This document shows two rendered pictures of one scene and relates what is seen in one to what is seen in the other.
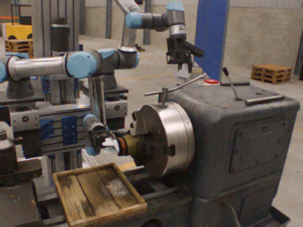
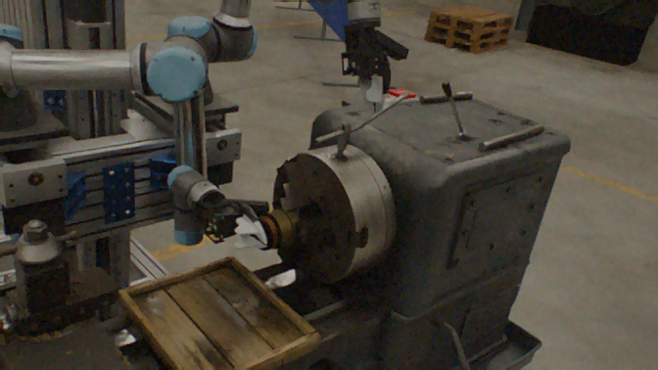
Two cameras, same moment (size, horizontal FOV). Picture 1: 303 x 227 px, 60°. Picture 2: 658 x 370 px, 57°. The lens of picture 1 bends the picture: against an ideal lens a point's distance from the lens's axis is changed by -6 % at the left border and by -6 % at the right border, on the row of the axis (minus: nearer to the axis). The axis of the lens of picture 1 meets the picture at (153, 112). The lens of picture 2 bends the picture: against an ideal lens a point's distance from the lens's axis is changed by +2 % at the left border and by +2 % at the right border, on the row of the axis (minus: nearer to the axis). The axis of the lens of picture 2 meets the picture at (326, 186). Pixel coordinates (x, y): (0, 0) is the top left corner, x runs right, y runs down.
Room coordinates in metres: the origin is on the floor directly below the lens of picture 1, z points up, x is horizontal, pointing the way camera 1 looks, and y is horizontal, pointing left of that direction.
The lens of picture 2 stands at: (-0.13, 0.28, 1.76)
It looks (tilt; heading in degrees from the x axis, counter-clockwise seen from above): 26 degrees down; 346
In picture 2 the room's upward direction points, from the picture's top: 8 degrees clockwise
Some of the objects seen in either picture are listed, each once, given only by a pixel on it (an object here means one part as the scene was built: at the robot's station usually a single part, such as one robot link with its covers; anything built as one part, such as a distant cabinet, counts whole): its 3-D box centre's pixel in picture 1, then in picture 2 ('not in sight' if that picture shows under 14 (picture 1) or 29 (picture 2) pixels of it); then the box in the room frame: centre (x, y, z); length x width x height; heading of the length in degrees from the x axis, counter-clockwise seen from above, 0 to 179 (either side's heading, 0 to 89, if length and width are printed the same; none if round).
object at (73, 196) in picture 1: (96, 191); (217, 318); (0.95, 0.22, 0.89); 0.36 x 0.30 x 0.04; 29
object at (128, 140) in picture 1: (127, 145); (276, 229); (1.02, 0.10, 1.08); 0.09 x 0.09 x 0.09; 31
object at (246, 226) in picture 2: (109, 144); (248, 230); (0.98, 0.16, 1.10); 0.09 x 0.06 x 0.03; 29
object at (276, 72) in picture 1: (271, 73); (469, 27); (8.44, -3.70, 0.22); 1.25 x 0.86 x 0.44; 132
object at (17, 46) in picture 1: (26, 50); not in sight; (9.57, 4.71, 0.36); 1.26 x 0.86 x 0.73; 141
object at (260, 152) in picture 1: (224, 129); (430, 185); (1.30, -0.38, 1.06); 0.59 x 0.48 x 0.39; 119
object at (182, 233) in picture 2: (94, 142); (190, 218); (1.23, 0.29, 0.98); 0.11 x 0.08 x 0.11; 176
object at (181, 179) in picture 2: (92, 125); (190, 187); (1.22, 0.29, 1.08); 0.11 x 0.08 x 0.09; 29
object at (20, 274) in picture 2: (6, 157); (43, 275); (0.85, 0.54, 1.07); 0.07 x 0.07 x 0.10; 29
